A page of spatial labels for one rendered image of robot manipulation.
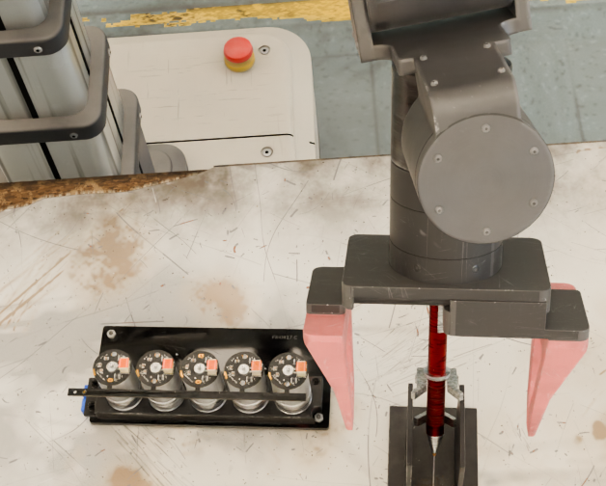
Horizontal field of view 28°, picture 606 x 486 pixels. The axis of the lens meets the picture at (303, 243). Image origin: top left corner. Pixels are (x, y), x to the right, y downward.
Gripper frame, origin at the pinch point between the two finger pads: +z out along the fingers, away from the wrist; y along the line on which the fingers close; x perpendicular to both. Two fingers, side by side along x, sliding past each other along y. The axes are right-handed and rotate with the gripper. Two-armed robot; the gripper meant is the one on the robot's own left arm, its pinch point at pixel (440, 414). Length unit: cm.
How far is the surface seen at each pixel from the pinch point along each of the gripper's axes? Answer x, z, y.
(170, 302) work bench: 19.0, 3.3, -18.7
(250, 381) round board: 8.5, 3.3, -11.6
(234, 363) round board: 9.5, 2.6, -12.7
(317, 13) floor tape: 137, 10, -18
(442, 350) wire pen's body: 6.4, -0.4, 0.2
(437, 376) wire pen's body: 6.3, 1.3, 0.0
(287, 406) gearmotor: 9.9, 5.9, -9.5
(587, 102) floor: 123, 20, 24
